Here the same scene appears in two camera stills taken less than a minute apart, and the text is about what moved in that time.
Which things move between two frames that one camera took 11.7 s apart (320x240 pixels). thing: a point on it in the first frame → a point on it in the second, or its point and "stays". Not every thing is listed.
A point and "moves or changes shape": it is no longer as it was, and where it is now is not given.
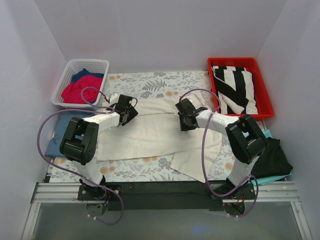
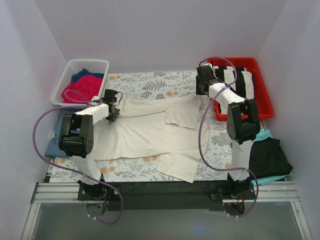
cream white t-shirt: x=154 y=131 moves or changes shape
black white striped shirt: x=235 y=90 stays
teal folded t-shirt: x=262 y=181 stays
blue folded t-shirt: x=53 y=149 stays
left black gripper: x=129 y=114 → x=114 y=114
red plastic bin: x=265 y=107 stays
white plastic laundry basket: x=97 y=66 stays
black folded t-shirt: x=272 y=161 stays
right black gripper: x=184 y=120 → x=200 y=87
